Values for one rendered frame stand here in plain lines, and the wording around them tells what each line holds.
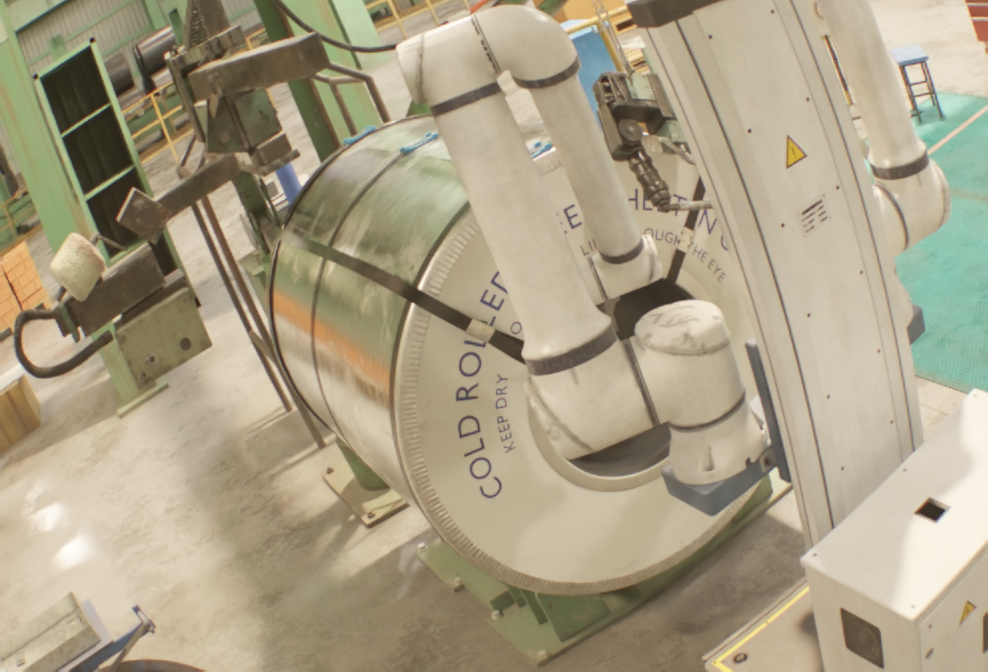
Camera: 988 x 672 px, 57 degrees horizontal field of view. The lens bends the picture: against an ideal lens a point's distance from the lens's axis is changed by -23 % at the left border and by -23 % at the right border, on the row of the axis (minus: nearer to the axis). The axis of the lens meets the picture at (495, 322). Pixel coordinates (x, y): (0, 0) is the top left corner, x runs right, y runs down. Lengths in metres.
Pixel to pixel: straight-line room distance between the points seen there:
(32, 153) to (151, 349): 4.96
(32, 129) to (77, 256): 4.96
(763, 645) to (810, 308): 0.93
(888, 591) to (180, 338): 1.34
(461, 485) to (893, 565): 1.28
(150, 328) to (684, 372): 0.93
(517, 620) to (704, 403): 1.68
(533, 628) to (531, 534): 0.63
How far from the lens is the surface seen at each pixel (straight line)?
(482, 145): 1.74
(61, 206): 6.88
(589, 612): 3.20
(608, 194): 1.96
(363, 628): 3.72
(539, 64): 1.76
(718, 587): 3.18
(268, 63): 1.69
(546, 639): 3.24
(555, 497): 2.74
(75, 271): 1.93
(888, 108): 2.06
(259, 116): 2.02
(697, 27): 1.62
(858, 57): 2.03
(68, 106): 8.63
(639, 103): 2.50
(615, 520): 2.86
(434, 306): 2.45
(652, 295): 3.04
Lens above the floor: 2.01
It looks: 21 degrees down
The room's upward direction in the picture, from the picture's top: 24 degrees counter-clockwise
